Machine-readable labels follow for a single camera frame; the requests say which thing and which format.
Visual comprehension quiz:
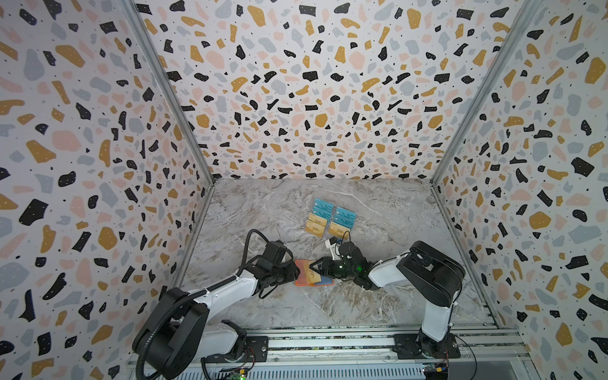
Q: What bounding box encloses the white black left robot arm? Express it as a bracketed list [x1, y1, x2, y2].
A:
[132, 241, 300, 379]

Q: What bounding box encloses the orange card wallet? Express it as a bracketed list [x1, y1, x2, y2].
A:
[294, 260, 334, 288]

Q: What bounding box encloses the clear acrylic card display stand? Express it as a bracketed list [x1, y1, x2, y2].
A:
[308, 201, 350, 239]

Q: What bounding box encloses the teal vip card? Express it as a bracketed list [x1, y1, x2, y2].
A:
[312, 199, 334, 219]
[332, 207, 357, 229]

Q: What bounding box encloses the aluminium right corner post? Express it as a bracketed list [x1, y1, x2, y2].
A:
[431, 0, 545, 189]

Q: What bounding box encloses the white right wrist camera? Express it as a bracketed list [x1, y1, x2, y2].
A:
[325, 237, 342, 257]

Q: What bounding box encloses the gold vip card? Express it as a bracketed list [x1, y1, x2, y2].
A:
[308, 213, 327, 226]
[328, 222, 350, 239]
[305, 220, 326, 238]
[304, 266, 322, 286]

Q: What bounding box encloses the aluminium left corner post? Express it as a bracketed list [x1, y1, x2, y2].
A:
[120, 0, 215, 187]

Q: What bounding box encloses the teal VIP card left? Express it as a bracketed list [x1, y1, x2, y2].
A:
[312, 199, 334, 219]

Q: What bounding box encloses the teal VIP card right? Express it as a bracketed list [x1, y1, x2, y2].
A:
[332, 207, 357, 229]

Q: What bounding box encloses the aluminium corner post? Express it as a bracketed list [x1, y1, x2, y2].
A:
[431, 0, 545, 189]
[120, 0, 215, 187]

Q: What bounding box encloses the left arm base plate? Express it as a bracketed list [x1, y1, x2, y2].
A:
[205, 336, 269, 365]

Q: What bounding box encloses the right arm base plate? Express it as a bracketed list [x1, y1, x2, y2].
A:
[392, 331, 461, 359]

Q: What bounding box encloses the black corrugated cable conduit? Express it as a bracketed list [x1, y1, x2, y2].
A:
[135, 229, 272, 380]

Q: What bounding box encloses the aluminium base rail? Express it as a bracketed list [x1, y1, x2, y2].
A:
[180, 324, 540, 379]

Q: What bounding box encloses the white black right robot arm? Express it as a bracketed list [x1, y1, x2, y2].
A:
[309, 237, 466, 357]

